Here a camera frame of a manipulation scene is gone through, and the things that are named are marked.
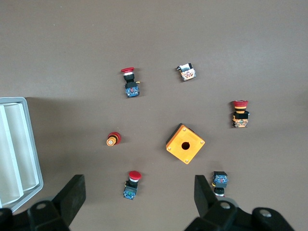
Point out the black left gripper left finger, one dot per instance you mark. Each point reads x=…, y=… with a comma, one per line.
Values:
x=72, y=192

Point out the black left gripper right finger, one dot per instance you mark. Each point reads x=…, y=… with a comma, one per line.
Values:
x=204, y=197

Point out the red mushroom pushbutton blue block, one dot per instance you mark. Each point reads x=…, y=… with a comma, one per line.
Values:
x=131, y=84
x=131, y=187
x=221, y=179

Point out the red orange emergency stop head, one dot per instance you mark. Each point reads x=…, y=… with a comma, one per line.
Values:
x=113, y=139

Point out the white grey slotted tray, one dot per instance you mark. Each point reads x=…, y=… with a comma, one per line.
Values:
x=14, y=144

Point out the red emergency stop orange block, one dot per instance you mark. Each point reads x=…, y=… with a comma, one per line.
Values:
x=240, y=115

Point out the orange contact block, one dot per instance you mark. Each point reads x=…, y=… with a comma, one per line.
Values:
x=187, y=73

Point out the orange button enclosure box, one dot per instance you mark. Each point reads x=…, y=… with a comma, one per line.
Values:
x=178, y=149

